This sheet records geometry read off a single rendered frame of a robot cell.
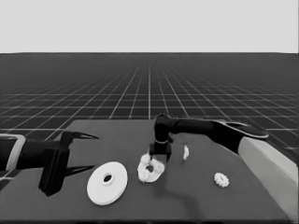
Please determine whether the large thick white disc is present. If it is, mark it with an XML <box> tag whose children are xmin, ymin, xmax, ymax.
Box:
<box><xmin>86</xmin><ymin>161</ymin><xmax>129</xmax><ymax>206</ymax></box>

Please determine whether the small white T-shaped piece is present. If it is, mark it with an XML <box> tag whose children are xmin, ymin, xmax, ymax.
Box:
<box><xmin>182</xmin><ymin>145</ymin><xmax>191</xmax><ymax>161</ymax></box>

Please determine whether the white round carrier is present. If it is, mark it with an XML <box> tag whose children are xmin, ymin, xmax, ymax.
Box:
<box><xmin>137</xmin><ymin>153</ymin><xmax>165</xmax><ymax>184</ymax></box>

